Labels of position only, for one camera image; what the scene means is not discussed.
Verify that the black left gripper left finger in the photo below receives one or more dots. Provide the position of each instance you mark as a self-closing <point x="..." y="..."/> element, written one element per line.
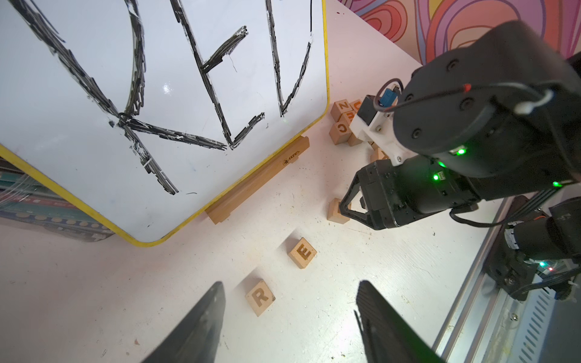
<point x="196" y="337"/>

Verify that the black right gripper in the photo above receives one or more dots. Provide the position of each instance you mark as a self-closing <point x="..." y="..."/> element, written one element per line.
<point x="382" y="195"/>

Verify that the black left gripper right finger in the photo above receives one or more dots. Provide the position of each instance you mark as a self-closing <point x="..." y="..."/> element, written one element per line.
<point x="386" y="336"/>

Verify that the wooden block letter D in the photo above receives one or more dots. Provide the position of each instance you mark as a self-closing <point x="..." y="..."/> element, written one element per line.
<point x="334" y="214"/>

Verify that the wooden block letter R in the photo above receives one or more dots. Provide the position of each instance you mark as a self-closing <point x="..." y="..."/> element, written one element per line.
<point x="260" y="298"/>

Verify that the wooden block letter E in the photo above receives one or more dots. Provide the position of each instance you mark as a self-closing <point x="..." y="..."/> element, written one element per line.
<point x="302" y="253"/>

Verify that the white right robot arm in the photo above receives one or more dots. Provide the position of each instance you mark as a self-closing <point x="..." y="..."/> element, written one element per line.
<point x="497" y="119"/>

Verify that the wooden block letter C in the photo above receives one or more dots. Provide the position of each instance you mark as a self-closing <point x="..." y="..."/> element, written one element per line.
<point x="340" y="132"/>

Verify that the wooden block letter N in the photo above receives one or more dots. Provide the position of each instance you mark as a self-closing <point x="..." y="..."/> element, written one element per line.
<point x="339" y="108"/>

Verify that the wooden whiteboard easel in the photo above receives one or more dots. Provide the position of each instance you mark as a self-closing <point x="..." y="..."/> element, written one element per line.
<point x="220" y="210"/>

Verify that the yellow framed whiteboard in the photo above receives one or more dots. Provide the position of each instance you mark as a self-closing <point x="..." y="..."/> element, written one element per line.
<point x="144" y="113"/>

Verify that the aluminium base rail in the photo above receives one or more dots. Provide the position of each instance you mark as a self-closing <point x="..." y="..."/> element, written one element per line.
<point x="523" y="272"/>

